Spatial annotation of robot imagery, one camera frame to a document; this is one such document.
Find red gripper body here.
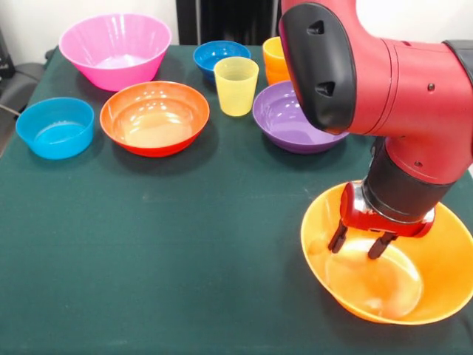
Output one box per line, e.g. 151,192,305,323
339,182,436,238

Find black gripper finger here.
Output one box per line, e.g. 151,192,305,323
327,221,349,254
367,231,399,260

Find large yellow-orange bowl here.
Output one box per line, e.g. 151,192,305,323
299,180,473,326

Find purple bowl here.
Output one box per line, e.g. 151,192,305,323
252,80,350,155

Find dark green tablecloth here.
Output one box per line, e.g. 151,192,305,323
0,44,473,355

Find yellow cup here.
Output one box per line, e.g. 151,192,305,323
214,56,260,118

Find orange cup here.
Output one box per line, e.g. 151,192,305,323
262,35,292,86

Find red bowl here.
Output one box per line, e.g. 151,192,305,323
99,80,211,158

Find dark blue bowl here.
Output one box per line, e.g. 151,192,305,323
192,40,252,85

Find pink bowl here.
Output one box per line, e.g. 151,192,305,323
58,13,173,92

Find light blue bowl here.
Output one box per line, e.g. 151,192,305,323
15,96,95,160

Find grey office chair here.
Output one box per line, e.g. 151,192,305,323
0,61,47,112

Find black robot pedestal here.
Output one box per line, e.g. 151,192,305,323
176,0,282,46

